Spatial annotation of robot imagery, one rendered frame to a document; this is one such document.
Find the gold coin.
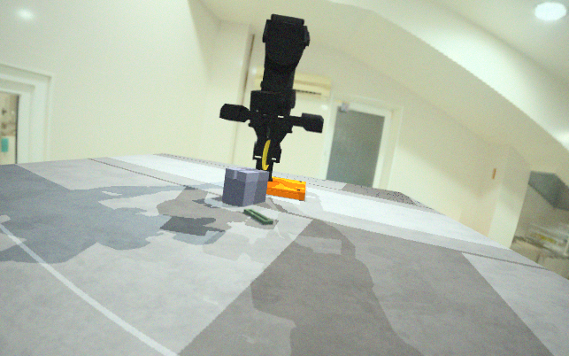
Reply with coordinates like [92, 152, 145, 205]
[262, 140, 270, 170]

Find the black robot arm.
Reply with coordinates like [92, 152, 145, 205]
[250, 13, 311, 182]

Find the dark green grooved bar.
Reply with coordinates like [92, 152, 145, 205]
[243, 209, 273, 225]

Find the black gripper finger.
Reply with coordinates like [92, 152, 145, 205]
[266, 127, 293, 165]
[248, 123, 270, 158]

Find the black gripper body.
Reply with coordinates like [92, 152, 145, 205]
[219, 77, 324, 134]

